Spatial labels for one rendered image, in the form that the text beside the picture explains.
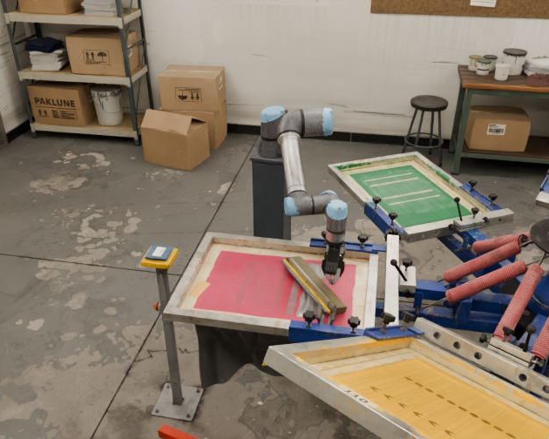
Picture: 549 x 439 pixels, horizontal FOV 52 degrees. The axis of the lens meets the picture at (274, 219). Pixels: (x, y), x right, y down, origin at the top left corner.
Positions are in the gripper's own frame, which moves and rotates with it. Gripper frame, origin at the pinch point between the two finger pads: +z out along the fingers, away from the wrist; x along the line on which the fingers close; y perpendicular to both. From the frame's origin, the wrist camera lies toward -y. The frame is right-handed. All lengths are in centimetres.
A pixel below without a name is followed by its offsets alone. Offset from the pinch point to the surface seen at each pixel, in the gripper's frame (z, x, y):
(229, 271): 4.3, 44.2, 5.6
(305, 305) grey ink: 3.9, 9.1, -11.1
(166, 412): 99, 82, 4
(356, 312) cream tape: 4.3, -11.0, -11.1
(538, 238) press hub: -31, -71, -1
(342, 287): 4.3, -4.4, 3.2
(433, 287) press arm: -4.3, -39.1, -1.4
